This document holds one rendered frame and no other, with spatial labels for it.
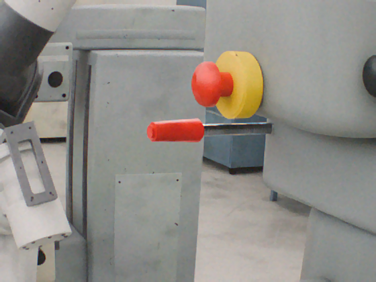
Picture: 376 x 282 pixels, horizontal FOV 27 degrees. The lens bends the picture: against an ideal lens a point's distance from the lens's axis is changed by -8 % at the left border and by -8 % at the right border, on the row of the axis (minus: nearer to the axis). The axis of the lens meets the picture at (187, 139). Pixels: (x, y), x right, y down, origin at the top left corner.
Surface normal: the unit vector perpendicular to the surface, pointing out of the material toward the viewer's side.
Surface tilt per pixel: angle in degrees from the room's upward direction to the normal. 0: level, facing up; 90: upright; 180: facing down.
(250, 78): 71
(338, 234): 83
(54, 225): 58
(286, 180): 90
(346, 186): 90
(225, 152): 90
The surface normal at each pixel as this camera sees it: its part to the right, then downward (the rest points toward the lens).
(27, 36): 0.41, 0.44
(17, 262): 0.67, -0.38
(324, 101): -0.40, 0.15
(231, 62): -0.89, 0.04
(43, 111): 0.46, 0.19
